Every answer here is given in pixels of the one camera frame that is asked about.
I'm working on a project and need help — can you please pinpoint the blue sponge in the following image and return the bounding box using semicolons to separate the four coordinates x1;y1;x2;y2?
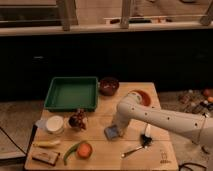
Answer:
104;125;118;140

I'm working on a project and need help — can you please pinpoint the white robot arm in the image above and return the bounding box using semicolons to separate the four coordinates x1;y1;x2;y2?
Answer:
112;91;213;148

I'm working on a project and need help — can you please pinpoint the metal spoon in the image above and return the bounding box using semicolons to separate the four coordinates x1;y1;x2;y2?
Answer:
121;142;151;158

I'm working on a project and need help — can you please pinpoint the orange bowl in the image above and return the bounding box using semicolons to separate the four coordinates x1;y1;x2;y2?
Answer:
131;90;151;106

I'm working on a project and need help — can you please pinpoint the dark red bowl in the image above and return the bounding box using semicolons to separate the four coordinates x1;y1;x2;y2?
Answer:
99;77;119;96

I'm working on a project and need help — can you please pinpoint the brown pinecone figurine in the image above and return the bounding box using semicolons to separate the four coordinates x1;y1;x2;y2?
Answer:
68;109;86;130

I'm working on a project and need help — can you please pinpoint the orange fruit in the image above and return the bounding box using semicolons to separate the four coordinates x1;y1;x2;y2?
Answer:
77;143;93;159

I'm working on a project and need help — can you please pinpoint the green chili pepper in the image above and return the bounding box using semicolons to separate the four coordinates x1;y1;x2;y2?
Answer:
63;141;83;165

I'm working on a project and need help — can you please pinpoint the green plastic tray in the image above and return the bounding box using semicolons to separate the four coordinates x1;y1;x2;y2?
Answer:
44;77;98;112

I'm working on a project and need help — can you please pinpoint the white cup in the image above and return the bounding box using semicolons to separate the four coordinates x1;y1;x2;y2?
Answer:
45;116;64;134

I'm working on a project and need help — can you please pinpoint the yellow corn cob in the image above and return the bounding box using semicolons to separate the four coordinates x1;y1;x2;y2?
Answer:
33;140;61;147

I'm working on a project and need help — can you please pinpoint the wooden block brush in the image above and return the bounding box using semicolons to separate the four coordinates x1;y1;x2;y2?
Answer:
32;148;60;166

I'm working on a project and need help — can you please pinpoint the black cable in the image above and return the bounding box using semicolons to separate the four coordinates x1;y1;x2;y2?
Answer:
0;126;27;156

